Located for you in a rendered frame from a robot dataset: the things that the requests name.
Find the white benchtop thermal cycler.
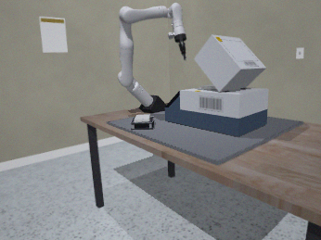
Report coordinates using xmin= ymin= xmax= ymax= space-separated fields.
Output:
xmin=165 ymin=35 xmax=268 ymax=136

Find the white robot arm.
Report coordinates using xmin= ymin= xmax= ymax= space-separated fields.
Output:
xmin=118 ymin=3 xmax=185 ymax=107

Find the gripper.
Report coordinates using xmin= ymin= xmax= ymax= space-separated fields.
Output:
xmin=174 ymin=33 xmax=186 ymax=60

